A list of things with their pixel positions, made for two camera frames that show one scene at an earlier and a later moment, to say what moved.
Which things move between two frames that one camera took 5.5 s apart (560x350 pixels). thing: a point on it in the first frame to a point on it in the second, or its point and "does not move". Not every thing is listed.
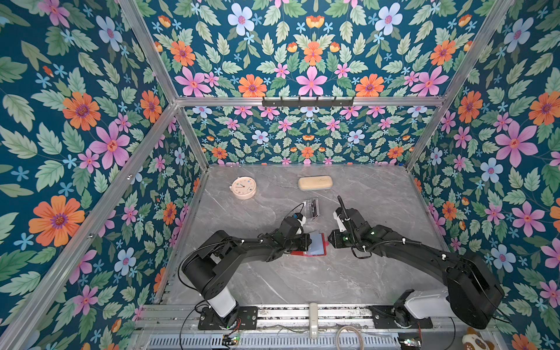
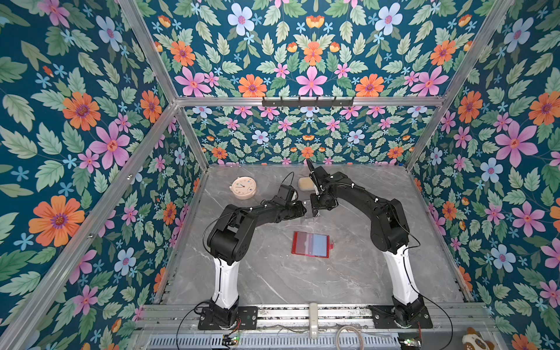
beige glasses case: x=315 y=182 does not move
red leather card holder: x=317 y=247 does not move
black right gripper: x=335 y=240 to x=316 y=205
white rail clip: x=313 y=321 does not move
